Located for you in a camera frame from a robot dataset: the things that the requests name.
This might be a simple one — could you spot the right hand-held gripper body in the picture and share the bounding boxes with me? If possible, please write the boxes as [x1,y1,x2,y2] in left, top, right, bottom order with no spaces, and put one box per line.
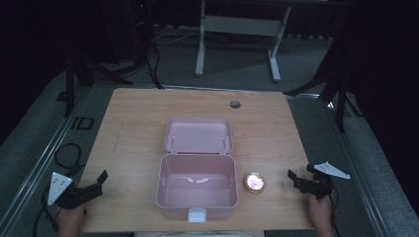
[298,161,352,200]

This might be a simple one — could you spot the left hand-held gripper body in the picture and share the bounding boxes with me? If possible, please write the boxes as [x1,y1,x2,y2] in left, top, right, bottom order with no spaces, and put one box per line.
[46,171,100,210]

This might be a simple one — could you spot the small round gold-rimmed tin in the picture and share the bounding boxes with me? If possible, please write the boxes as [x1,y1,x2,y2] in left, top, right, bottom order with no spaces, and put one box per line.
[243,171,267,196]

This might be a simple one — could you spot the pink plastic lidded box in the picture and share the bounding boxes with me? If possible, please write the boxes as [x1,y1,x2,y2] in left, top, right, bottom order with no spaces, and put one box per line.
[154,117,240,224]

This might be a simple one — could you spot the person's left hand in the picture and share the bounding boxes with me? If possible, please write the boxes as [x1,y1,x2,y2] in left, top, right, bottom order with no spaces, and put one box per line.
[54,202,89,237]

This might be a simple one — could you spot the person's right hand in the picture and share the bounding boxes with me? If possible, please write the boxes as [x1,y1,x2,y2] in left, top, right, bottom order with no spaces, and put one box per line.
[307,193,338,237]

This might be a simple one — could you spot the black tripod stand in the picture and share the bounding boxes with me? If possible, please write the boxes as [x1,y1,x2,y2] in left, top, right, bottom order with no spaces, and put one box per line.
[284,62,365,133]
[55,57,134,119]

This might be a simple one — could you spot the dark computer tower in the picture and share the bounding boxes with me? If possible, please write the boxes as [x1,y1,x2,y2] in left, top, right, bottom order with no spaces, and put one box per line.
[130,0,155,62]

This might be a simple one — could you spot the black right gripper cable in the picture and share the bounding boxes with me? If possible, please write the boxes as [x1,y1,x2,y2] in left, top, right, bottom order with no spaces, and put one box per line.
[328,186,342,237]

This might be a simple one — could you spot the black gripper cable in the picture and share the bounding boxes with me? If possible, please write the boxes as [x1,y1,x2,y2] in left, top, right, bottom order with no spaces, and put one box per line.
[32,186,62,237]
[328,186,342,237]

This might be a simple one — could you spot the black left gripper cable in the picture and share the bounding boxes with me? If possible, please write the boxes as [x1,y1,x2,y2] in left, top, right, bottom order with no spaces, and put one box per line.
[32,186,62,237]

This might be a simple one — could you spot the black looped cable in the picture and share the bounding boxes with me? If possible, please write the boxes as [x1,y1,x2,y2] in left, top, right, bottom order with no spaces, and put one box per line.
[52,142,83,170]

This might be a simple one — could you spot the black hanging cables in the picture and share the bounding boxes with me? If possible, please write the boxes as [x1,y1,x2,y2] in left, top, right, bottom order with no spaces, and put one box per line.
[142,45,165,91]

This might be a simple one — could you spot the white floor cable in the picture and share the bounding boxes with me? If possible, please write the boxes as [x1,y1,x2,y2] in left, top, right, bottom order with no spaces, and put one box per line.
[153,29,202,46]

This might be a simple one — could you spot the white metal desk frame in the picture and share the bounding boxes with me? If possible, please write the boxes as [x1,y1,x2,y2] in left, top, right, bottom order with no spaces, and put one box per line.
[194,0,293,83]

